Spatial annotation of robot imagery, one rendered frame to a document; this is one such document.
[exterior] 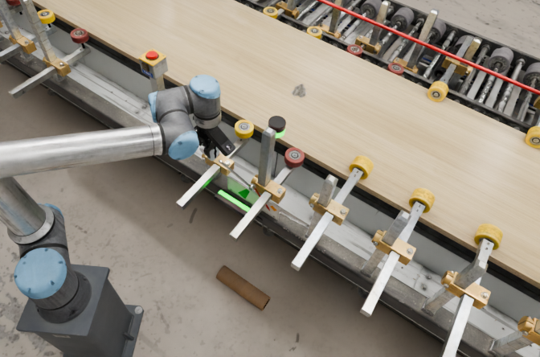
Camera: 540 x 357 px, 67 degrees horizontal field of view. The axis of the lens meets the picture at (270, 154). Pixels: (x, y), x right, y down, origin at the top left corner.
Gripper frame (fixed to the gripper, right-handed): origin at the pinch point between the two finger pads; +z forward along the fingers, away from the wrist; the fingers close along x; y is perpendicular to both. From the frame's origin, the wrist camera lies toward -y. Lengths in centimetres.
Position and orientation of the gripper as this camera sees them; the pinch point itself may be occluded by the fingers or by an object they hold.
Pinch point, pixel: (214, 158)
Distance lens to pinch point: 152.5
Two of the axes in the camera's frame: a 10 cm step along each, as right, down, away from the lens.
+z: -0.7, 6.1, 7.9
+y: -8.3, -4.8, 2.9
